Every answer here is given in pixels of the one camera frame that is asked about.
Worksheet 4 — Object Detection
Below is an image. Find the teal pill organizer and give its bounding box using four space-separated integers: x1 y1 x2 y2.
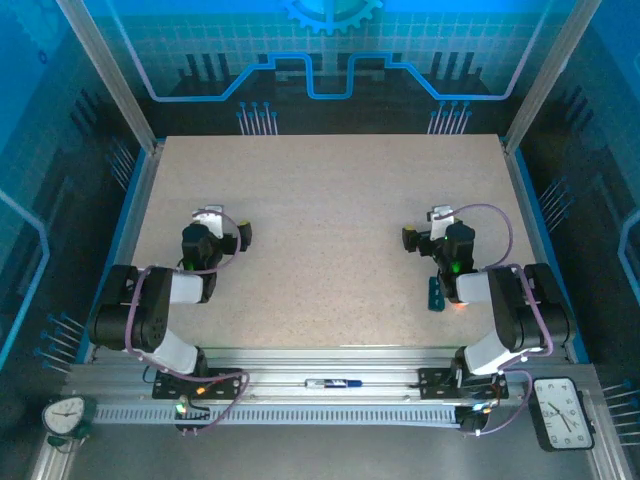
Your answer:
426 277 446 314

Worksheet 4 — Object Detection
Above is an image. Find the blue marker pen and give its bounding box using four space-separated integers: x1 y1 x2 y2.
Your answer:
304 378 364 390

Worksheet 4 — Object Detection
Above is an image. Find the small circuit board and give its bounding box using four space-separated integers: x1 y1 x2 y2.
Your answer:
172 394 211 419
467 399 501 419

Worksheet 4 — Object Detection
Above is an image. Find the black rectangular clock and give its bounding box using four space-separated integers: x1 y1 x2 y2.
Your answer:
530 376 596 453

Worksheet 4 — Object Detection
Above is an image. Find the round green alarm clock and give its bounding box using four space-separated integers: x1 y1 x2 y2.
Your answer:
41 394 99 451

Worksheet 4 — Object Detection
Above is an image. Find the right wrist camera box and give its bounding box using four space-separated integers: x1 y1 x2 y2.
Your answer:
426 203 459 240

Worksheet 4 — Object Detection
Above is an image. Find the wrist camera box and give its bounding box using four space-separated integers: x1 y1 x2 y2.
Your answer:
189 203 225 239
426 203 459 240

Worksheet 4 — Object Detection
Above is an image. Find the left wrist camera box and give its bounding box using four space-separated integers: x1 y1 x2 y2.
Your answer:
189 203 225 239

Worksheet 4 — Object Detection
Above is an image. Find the aluminium table side rail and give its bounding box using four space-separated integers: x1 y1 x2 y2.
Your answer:
502 139 591 364
82 142 166 364

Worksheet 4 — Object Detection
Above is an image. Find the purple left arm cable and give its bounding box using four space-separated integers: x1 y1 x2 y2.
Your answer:
124 209 251 436

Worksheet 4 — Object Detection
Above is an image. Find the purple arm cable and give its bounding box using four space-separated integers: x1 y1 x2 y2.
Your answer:
439 202 556 436
124 209 251 436

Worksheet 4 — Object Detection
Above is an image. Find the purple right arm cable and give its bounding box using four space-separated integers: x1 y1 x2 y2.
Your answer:
439 202 556 436

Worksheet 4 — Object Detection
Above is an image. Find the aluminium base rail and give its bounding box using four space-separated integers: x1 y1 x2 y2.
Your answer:
62 347 599 405

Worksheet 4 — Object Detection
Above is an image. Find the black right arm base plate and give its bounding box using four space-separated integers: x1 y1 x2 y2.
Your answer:
417 367 510 401

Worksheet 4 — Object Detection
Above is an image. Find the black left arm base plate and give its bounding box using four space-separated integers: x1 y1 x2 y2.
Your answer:
152 367 244 400

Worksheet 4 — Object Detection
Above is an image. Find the slotted grey cable duct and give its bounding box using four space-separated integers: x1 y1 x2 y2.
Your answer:
92 403 464 426

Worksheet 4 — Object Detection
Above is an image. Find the aluminium frame post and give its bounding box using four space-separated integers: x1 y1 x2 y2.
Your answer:
502 0 604 154
54 0 160 154

